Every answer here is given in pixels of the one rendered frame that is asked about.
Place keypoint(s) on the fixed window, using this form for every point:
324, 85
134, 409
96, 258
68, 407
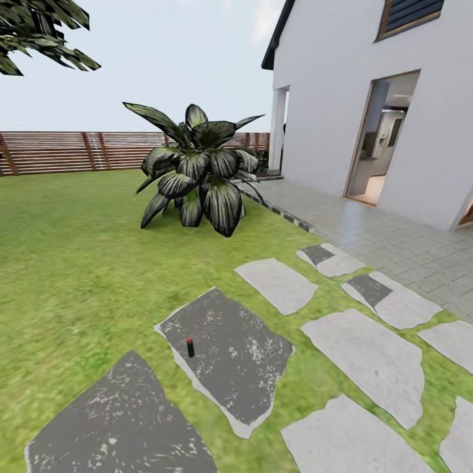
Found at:
386, 111

